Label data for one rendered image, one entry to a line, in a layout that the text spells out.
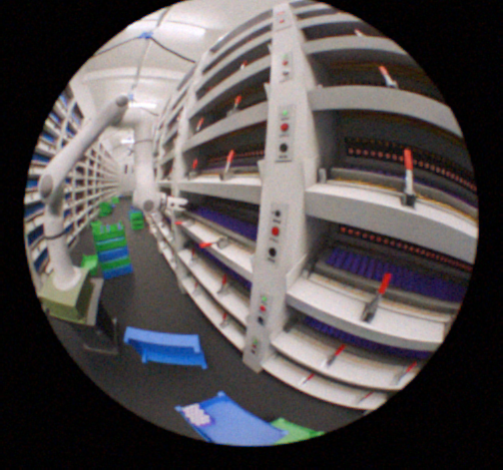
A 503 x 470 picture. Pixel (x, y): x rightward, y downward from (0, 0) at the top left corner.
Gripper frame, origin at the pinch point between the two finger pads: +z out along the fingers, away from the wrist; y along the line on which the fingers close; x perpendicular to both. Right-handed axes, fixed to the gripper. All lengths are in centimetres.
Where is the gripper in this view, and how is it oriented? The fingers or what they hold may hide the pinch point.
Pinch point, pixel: (193, 207)
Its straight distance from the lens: 80.4
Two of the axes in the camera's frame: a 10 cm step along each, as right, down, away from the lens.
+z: 7.1, 0.8, 7.0
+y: -6.8, -2.1, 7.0
